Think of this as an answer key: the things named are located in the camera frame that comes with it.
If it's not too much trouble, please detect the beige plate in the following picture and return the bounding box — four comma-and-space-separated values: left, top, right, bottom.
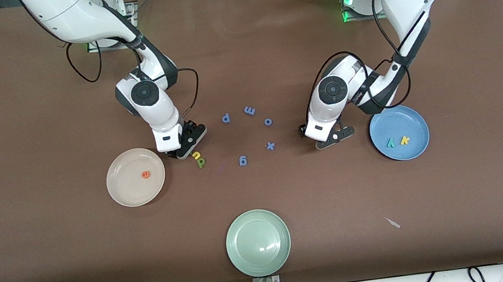
102, 145, 170, 211

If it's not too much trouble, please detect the blue plate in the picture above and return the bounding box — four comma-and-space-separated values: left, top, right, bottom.
366, 100, 433, 165

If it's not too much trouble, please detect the green plate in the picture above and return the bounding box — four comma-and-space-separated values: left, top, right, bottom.
222, 205, 296, 282

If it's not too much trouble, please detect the grey paper scrap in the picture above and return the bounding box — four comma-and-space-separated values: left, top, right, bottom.
384, 215, 402, 231

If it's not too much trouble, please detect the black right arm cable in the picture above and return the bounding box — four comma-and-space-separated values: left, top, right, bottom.
64, 24, 205, 134

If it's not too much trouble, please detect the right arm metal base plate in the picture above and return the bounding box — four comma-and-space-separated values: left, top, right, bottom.
82, 1, 143, 54

